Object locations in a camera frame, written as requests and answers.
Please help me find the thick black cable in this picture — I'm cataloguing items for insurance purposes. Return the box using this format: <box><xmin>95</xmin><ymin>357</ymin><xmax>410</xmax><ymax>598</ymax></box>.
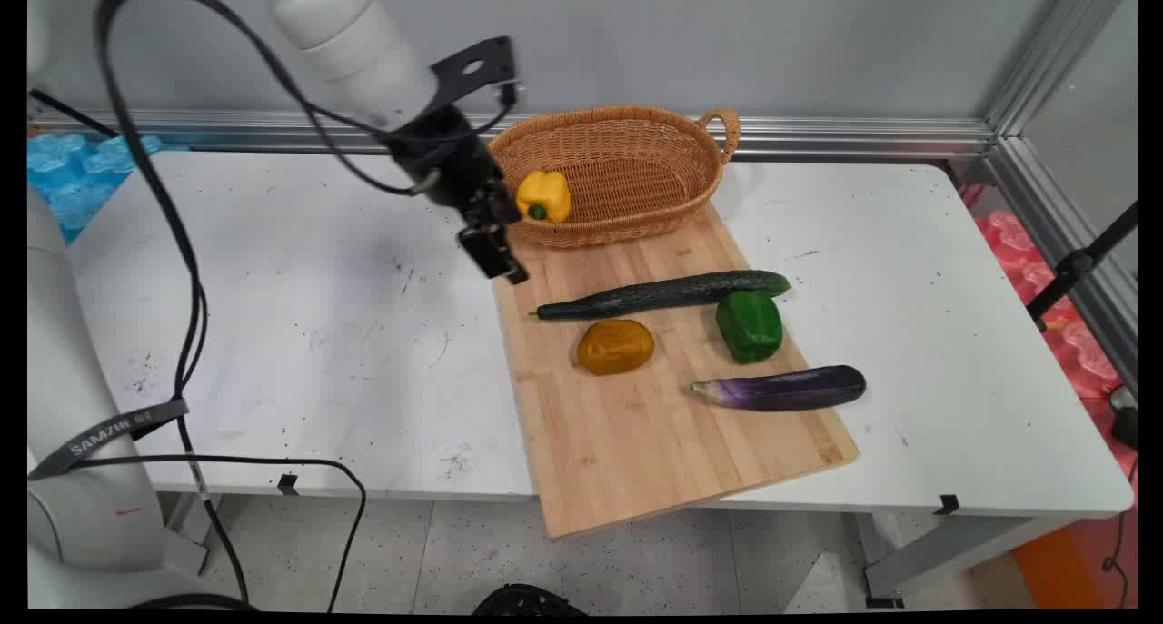
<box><xmin>173</xmin><ymin>270</ymin><xmax>211</xmax><ymax>400</ymax></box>
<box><xmin>94</xmin><ymin>0</ymin><xmax>252</xmax><ymax>609</ymax></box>

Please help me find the orange floor mat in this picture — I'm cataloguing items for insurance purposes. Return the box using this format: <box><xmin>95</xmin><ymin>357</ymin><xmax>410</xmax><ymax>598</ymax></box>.
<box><xmin>1010</xmin><ymin>522</ymin><xmax>1094</xmax><ymax>612</ymax></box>

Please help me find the aluminium frame post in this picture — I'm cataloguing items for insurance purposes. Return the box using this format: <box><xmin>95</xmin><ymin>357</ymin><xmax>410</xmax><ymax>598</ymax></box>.
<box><xmin>984</xmin><ymin>0</ymin><xmax>1096</xmax><ymax>137</ymax></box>

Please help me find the yellow bell pepper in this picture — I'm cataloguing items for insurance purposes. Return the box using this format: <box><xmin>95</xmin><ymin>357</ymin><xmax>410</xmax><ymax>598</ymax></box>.
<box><xmin>515</xmin><ymin>170</ymin><xmax>572</xmax><ymax>223</ymax></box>

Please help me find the grey table leg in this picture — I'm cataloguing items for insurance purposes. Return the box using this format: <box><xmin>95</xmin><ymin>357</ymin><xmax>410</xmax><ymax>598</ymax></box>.
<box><xmin>162</xmin><ymin>492</ymin><xmax>224</xmax><ymax>577</ymax></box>
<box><xmin>854</xmin><ymin>512</ymin><xmax>1079</xmax><ymax>609</ymax></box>

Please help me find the pink foam mat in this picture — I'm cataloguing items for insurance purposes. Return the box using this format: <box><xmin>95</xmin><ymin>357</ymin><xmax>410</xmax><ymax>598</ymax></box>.
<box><xmin>959</xmin><ymin>183</ymin><xmax>1138</xmax><ymax>443</ymax></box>

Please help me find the woven wicker basket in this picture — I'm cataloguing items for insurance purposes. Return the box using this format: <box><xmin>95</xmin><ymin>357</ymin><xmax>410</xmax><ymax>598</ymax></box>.
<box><xmin>488</xmin><ymin>105</ymin><xmax>742</xmax><ymax>249</ymax></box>

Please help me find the blue foam mat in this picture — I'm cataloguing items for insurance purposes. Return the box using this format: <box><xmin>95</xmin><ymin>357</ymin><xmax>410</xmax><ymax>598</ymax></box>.
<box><xmin>27</xmin><ymin>131</ymin><xmax>166</xmax><ymax>244</ymax></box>

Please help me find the wooden cutting board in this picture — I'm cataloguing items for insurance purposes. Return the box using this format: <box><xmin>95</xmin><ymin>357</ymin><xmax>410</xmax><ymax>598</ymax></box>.
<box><xmin>491</xmin><ymin>202</ymin><xmax>860</xmax><ymax>541</ymax></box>

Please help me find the black tripod stand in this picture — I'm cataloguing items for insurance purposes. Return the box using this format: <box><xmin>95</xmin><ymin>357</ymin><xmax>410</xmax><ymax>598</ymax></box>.
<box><xmin>1026</xmin><ymin>201</ymin><xmax>1138</xmax><ymax>332</ymax></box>

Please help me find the dark green cucumber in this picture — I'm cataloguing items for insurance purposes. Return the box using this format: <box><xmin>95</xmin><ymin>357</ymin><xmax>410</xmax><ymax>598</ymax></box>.
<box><xmin>530</xmin><ymin>270</ymin><xmax>792</xmax><ymax>322</ymax></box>

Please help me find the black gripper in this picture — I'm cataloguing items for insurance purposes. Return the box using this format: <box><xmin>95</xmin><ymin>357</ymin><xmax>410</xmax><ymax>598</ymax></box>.
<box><xmin>383</xmin><ymin>104</ymin><xmax>531</xmax><ymax>287</ymax></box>

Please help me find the purple eggplant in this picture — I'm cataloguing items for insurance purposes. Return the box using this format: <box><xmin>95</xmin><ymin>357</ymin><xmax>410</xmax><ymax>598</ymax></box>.
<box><xmin>690</xmin><ymin>364</ymin><xmax>868</xmax><ymax>414</ymax></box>

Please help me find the aluminium frame rail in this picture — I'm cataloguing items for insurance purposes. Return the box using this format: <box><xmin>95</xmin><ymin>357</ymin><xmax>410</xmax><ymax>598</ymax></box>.
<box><xmin>27</xmin><ymin>109</ymin><xmax>1000</xmax><ymax>163</ymax></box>
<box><xmin>986</xmin><ymin>136</ymin><xmax>1138</xmax><ymax>394</ymax></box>

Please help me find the black round floor object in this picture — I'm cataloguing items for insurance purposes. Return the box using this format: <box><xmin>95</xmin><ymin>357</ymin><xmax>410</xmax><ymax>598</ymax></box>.
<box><xmin>472</xmin><ymin>583</ymin><xmax>588</xmax><ymax>617</ymax></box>

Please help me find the black printed velcro strap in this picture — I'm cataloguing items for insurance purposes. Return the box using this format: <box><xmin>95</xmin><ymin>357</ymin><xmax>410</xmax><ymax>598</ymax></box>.
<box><xmin>27</xmin><ymin>398</ymin><xmax>192</xmax><ymax>482</ymax></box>

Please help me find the yellow-brown potato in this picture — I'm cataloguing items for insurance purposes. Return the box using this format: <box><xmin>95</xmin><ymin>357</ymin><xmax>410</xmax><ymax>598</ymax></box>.
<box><xmin>576</xmin><ymin>319</ymin><xmax>655</xmax><ymax>377</ymax></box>

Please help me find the green bell pepper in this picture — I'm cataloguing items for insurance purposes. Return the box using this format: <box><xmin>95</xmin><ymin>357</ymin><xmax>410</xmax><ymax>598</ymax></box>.
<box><xmin>715</xmin><ymin>290</ymin><xmax>784</xmax><ymax>365</ymax></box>

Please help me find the black power adapter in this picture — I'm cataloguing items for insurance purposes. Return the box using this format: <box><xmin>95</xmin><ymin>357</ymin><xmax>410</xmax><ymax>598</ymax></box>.
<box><xmin>1109</xmin><ymin>383</ymin><xmax>1138</xmax><ymax>451</ymax></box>

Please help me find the thin black cable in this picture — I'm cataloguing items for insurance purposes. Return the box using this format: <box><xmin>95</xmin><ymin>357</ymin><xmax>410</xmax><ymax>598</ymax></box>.
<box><xmin>27</xmin><ymin>454</ymin><xmax>368</xmax><ymax>615</ymax></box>
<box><xmin>1101</xmin><ymin>456</ymin><xmax>1138</xmax><ymax>609</ymax></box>

